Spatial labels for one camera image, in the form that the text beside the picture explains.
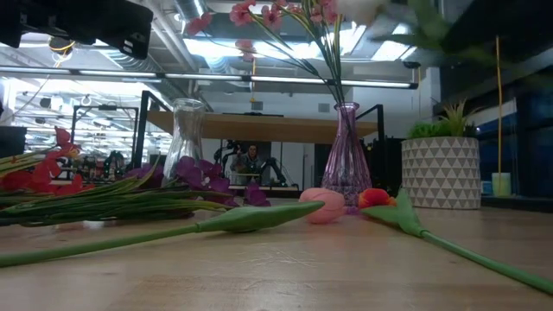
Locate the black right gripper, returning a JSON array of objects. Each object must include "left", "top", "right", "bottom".
[{"left": 440, "top": 0, "right": 506, "bottom": 53}]

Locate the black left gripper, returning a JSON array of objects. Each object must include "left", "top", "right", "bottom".
[{"left": 21, "top": 0, "right": 155, "bottom": 61}]

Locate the white artificial tulip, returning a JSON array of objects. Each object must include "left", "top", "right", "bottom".
[{"left": 335, "top": 0, "right": 498, "bottom": 68}]

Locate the clear glass vase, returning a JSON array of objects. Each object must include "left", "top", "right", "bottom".
[{"left": 162, "top": 98, "right": 209, "bottom": 187}]

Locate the pink blossom flower bunch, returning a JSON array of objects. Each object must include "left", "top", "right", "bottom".
[{"left": 185, "top": 0, "right": 349, "bottom": 130}]

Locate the red artificial flower bunch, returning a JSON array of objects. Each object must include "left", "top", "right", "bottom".
[{"left": 0, "top": 126, "right": 156, "bottom": 206}]

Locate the pink glass vase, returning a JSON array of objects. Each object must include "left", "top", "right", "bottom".
[{"left": 320, "top": 101, "right": 374, "bottom": 209}]

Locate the purple artificial flower bunch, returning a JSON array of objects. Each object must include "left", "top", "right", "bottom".
[{"left": 0, "top": 155, "right": 272, "bottom": 229}]

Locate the orange artificial tulip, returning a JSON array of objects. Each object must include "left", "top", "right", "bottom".
[{"left": 357, "top": 187, "right": 553, "bottom": 297}]

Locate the pink artificial tulip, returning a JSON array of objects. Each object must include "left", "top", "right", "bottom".
[{"left": 0, "top": 187, "right": 347, "bottom": 269}]

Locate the wooden shelf with black legs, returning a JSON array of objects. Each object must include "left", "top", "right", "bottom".
[{"left": 131, "top": 90, "right": 385, "bottom": 200}]

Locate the long ceiling light bar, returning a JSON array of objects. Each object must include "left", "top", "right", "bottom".
[{"left": 0, "top": 64, "right": 420, "bottom": 91}]

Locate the black monitor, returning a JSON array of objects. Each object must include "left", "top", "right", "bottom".
[{"left": 0, "top": 125, "right": 29, "bottom": 159}]

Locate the succulent in triangle-patterned pot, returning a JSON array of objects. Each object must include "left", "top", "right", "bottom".
[{"left": 400, "top": 98, "right": 482, "bottom": 211}]

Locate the pale green cup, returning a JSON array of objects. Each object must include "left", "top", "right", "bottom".
[{"left": 491, "top": 172, "right": 512, "bottom": 198}]

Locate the person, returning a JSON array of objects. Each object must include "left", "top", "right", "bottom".
[{"left": 228, "top": 144, "right": 265, "bottom": 187}]

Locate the ceiling dome camera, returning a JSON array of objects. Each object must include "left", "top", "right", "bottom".
[{"left": 47, "top": 35, "right": 78, "bottom": 57}]

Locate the yellow extension cable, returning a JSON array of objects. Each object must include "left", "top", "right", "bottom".
[{"left": 494, "top": 35, "right": 505, "bottom": 198}]

